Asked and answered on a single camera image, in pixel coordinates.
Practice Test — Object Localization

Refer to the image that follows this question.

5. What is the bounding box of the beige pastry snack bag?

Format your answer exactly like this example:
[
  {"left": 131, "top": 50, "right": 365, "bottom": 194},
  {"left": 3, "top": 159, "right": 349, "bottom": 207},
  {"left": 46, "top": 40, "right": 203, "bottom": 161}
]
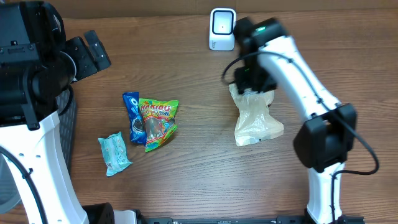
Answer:
[{"left": 229, "top": 83, "right": 284, "bottom": 146}]

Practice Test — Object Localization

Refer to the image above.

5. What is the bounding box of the blue Oreo packet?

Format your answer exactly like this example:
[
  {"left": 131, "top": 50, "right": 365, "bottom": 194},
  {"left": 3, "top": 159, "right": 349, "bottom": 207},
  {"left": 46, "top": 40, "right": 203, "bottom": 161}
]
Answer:
[{"left": 122, "top": 92, "right": 147, "bottom": 145}]

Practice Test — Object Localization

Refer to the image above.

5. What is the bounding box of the green Haribo gummy bag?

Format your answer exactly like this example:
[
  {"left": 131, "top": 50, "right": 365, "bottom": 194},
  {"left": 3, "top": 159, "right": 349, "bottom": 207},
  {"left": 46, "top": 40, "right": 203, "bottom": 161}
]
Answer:
[{"left": 139, "top": 98, "right": 179, "bottom": 152}]

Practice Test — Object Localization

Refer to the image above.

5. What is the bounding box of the teal snack packet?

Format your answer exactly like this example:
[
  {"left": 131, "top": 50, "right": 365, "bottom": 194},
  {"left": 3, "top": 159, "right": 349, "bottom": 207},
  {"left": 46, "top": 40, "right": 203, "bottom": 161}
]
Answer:
[{"left": 98, "top": 132, "right": 132, "bottom": 177}]

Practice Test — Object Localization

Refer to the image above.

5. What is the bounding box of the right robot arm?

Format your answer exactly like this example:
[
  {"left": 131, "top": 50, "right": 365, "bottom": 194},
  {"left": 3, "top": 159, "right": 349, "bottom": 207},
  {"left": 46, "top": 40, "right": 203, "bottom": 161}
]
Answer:
[{"left": 233, "top": 17, "right": 357, "bottom": 223}]

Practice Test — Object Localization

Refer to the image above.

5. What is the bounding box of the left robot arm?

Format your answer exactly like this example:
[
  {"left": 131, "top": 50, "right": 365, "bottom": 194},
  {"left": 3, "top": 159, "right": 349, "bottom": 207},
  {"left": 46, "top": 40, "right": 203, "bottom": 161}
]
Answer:
[{"left": 1, "top": 1, "right": 137, "bottom": 224}]

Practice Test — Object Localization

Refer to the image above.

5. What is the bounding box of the white barcode scanner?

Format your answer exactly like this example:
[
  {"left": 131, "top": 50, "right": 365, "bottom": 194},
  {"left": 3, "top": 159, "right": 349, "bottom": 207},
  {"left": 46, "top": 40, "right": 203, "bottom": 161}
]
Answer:
[{"left": 209, "top": 7, "right": 236, "bottom": 51}]

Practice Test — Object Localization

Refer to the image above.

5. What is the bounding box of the cardboard back board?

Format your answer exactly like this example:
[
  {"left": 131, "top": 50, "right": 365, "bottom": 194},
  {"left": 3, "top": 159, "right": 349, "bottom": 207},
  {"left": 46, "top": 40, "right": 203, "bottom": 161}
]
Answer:
[{"left": 50, "top": 0, "right": 397, "bottom": 19}]

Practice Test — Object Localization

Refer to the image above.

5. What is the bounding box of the grey plastic mesh basket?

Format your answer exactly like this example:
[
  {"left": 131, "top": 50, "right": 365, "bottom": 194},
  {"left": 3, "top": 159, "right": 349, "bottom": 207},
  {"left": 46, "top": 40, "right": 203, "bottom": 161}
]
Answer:
[{"left": 1, "top": 99, "right": 76, "bottom": 214}]

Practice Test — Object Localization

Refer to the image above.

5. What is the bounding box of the black camera cable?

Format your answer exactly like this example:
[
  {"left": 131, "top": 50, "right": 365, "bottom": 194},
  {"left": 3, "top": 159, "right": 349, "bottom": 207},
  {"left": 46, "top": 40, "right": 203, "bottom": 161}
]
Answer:
[{"left": 221, "top": 51, "right": 380, "bottom": 224}]

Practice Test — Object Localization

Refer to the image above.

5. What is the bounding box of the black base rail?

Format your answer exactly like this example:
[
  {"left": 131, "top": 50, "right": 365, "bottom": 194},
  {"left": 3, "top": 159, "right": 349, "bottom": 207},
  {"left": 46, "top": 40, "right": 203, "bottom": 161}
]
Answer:
[{"left": 142, "top": 214, "right": 365, "bottom": 224}]

